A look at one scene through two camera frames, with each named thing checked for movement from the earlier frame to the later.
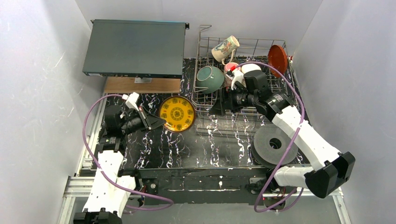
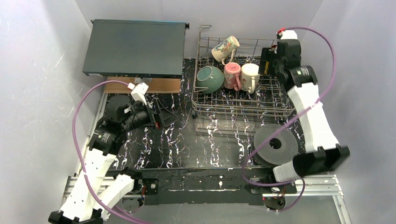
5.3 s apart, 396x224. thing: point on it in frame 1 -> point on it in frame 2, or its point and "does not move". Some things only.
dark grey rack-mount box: [136, 48] does not move
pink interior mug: [228, 80] does not move
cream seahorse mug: [224, 51] does not move
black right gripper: [226, 101] -> [266, 61]
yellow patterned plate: [178, 112] -> [266, 66]
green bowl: [211, 77] does not move
